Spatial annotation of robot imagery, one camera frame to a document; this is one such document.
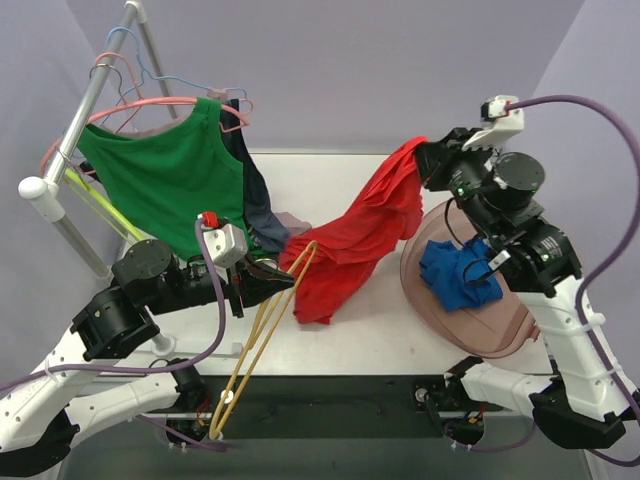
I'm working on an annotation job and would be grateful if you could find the pink wire hanger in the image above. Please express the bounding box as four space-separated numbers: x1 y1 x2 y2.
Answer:
88 51 144 106

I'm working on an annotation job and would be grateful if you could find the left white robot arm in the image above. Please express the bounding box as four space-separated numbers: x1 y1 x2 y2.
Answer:
1 240 294 478

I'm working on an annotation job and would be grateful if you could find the blue tank top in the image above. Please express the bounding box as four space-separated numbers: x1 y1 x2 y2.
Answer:
419 238 504 313

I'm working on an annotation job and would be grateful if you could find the pink translucent plastic basin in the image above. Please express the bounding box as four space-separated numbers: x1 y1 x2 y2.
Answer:
400 202 539 359

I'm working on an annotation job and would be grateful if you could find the red tank top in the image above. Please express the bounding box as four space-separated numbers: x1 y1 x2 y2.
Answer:
279 137 427 325

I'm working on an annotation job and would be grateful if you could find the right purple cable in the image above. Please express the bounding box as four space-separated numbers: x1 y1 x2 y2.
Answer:
442 94 640 469

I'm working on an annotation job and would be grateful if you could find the light blue wire hanger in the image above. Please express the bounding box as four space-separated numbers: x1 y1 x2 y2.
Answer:
105 24 253 113

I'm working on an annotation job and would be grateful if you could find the lime green hanger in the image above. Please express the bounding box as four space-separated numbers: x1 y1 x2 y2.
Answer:
64 168 145 242

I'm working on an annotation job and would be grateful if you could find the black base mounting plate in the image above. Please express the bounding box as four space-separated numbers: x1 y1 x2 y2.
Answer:
164 375 503 443

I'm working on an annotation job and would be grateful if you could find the yellow plastic hanger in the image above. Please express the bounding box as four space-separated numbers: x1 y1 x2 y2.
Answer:
208 240 318 440

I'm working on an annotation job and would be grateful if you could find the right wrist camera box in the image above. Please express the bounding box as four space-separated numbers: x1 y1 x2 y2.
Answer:
462 95 524 151

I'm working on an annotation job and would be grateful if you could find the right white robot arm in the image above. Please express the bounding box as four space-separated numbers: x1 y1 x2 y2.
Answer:
415 129 639 450

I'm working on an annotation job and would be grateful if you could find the dark grey-blue tank top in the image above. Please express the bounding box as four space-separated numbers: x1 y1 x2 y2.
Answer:
220 110 290 257

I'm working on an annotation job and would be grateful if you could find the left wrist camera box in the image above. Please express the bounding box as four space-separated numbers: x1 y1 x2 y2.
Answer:
195 212 248 269

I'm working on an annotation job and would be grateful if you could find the silver clothes rack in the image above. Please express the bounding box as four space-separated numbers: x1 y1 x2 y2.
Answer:
19 1 178 281

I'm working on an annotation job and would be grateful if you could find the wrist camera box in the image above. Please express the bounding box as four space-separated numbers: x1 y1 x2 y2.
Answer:
195 212 248 269
462 95 524 151

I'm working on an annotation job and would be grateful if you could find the pink plastic hanger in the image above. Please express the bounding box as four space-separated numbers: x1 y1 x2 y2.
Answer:
38 95 255 174

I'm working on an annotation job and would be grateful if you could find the green tank top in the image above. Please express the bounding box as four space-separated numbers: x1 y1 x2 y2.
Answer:
77 98 251 260

